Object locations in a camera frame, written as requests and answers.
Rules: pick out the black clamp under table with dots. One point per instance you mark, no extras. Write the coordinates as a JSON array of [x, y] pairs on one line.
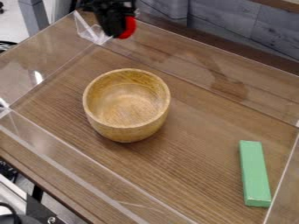
[[22, 208]]

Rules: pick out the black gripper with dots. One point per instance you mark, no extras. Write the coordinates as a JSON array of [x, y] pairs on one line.
[[111, 12]]

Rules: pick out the clear acrylic tray walls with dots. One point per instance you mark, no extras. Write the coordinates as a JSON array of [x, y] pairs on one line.
[[179, 177]]

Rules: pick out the grey post in background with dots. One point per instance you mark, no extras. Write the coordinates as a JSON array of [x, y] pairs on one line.
[[34, 15]]

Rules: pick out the light wooden bowl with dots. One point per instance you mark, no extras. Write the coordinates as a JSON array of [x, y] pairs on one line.
[[126, 103]]

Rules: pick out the red plush fruit green leaf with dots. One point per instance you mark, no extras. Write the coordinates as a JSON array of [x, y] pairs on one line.
[[130, 27]]

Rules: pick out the clear acrylic corner bracket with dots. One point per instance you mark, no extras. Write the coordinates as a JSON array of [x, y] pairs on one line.
[[89, 28]]

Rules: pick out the green rectangular block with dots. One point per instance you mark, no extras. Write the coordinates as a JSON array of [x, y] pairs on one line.
[[254, 174]]

